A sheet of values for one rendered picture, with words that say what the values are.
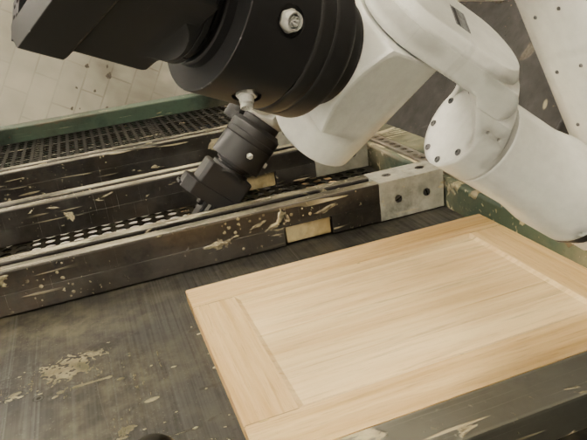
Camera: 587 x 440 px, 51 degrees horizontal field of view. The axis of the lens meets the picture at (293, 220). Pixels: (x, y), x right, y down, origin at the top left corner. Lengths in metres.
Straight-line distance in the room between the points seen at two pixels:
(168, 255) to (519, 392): 0.57
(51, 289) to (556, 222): 0.72
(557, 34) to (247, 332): 0.47
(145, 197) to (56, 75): 4.72
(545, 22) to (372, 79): 0.20
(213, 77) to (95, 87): 5.65
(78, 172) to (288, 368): 0.97
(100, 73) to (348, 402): 5.48
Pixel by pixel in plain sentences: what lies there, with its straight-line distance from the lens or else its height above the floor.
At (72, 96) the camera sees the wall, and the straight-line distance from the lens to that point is 5.94.
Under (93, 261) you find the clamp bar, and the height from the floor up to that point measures 1.42.
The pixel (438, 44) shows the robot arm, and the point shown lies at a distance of 0.37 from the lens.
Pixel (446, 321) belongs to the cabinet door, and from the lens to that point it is 0.76.
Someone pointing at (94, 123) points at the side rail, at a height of 1.36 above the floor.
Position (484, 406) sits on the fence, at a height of 1.15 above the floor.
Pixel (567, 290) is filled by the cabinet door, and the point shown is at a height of 0.94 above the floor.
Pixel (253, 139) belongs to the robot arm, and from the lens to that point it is 1.00.
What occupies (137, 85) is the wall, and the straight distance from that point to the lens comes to 6.01.
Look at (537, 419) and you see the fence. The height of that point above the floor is 1.11.
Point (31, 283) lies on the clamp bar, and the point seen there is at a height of 1.50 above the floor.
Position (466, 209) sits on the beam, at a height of 0.89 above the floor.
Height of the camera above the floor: 1.57
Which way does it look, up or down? 25 degrees down
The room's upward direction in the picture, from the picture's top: 72 degrees counter-clockwise
